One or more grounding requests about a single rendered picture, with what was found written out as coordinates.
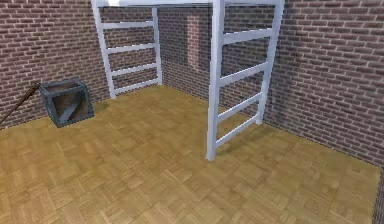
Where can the grey framed wooden crate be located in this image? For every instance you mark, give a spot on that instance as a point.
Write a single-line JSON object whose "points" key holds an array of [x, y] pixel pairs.
{"points": [[68, 105]]}

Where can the white loft bed frame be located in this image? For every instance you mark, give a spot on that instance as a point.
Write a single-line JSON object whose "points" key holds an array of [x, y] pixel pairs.
{"points": [[215, 83]]}

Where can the thin brown stick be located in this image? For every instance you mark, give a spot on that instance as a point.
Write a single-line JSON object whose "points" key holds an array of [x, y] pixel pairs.
{"points": [[18, 103]]}

